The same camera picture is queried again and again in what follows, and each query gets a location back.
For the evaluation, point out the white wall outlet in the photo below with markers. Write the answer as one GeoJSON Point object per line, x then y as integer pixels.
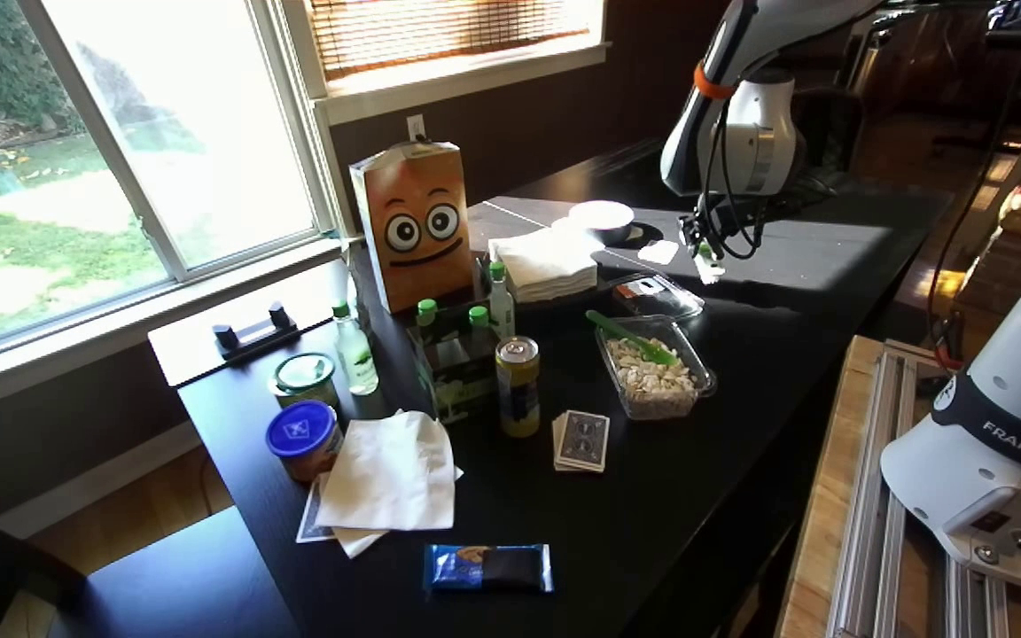
{"type": "Point", "coordinates": [415, 125]}

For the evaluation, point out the brown paper bag with eyes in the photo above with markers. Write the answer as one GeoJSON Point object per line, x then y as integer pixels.
{"type": "Point", "coordinates": [423, 225]}

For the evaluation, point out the aluminium rail frame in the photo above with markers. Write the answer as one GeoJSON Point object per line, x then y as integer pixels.
{"type": "Point", "coordinates": [887, 535]}

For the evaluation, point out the clear container of shells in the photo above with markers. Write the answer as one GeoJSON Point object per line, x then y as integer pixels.
{"type": "Point", "coordinates": [657, 383]}

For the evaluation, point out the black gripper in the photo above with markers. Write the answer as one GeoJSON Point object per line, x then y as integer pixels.
{"type": "Point", "coordinates": [718, 218]}

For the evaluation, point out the white window frame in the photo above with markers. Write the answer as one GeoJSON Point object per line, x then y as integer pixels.
{"type": "Point", "coordinates": [294, 119]}

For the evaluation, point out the glass jar green lid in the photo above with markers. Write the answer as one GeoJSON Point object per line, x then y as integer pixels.
{"type": "Point", "coordinates": [307, 377]}

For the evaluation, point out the deck of playing cards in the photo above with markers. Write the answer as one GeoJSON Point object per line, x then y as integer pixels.
{"type": "Point", "coordinates": [582, 440]}

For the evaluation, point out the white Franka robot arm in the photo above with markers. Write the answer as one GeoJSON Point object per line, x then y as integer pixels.
{"type": "Point", "coordinates": [761, 128]}

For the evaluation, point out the wooden robot mount board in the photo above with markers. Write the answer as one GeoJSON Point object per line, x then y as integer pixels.
{"type": "Point", "coordinates": [816, 509]}

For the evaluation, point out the blue lidded jar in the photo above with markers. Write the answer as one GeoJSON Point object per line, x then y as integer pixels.
{"type": "Point", "coordinates": [302, 439]}

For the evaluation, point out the black clamp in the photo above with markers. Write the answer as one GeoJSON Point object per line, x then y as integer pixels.
{"type": "Point", "coordinates": [256, 337]}

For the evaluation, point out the bamboo window blind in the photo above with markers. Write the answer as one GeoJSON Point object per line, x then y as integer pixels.
{"type": "Point", "coordinates": [453, 29]}

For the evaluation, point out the stack of white napkins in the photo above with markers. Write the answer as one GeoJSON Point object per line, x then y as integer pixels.
{"type": "Point", "coordinates": [548, 261]}

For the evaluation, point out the black office chair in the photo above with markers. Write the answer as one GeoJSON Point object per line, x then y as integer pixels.
{"type": "Point", "coordinates": [831, 155]}

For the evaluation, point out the dark green bottle carrier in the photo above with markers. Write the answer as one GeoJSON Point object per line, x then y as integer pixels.
{"type": "Point", "coordinates": [456, 377]}

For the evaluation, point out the clear bottle green cap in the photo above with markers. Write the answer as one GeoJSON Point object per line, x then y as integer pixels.
{"type": "Point", "coordinates": [482, 320]}
{"type": "Point", "coordinates": [431, 318]}
{"type": "Point", "coordinates": [502, 298]}
{"type": "Point", "coordinates": [358, 348]}

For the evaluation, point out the white round plate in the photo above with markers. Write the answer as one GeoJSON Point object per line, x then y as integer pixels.
{"type": "Point", "coordinates": [600, 218]}

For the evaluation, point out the yellow drink can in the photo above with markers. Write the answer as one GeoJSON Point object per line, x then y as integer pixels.
{"type": "Point", "coordinates": [518, 390]}

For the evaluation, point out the white paper napkin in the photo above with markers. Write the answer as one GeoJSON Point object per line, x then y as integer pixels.
{"type": "Point", "coordinates": [393, 473]}

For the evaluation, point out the blue snack bar wrapper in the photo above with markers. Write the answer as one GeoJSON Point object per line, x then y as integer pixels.
{"type": "Point", "coordinates": [492, 568]}

